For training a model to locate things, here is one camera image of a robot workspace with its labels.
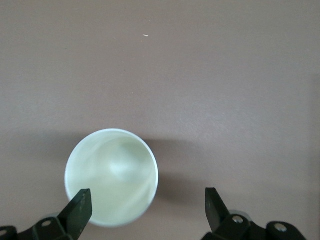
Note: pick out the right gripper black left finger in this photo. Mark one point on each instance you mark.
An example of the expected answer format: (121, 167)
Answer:
(75, 220)

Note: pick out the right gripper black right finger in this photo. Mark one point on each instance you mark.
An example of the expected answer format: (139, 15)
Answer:
(217, 217)

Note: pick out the white plastic cup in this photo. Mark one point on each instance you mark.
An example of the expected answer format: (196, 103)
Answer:
(112, 162)

